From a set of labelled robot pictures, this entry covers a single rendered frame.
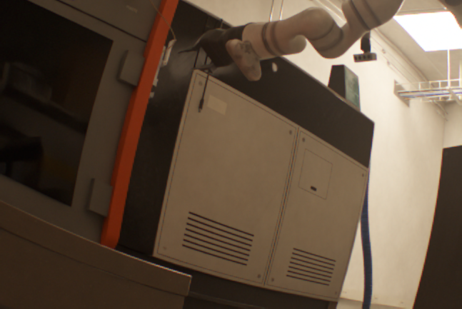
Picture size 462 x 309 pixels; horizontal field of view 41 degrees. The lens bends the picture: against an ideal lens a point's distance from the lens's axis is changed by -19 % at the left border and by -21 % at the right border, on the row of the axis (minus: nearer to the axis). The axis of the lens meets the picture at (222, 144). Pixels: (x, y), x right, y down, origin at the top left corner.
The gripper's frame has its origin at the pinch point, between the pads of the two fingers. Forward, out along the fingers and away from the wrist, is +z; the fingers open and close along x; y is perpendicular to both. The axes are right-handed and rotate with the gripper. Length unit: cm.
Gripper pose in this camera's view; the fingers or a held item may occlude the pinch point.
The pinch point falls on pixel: (184, 61)
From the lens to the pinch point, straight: 150.3
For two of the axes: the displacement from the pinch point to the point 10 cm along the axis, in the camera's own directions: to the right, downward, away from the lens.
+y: 4.9, -7.0, 5.3
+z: -7.0, 0.5, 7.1
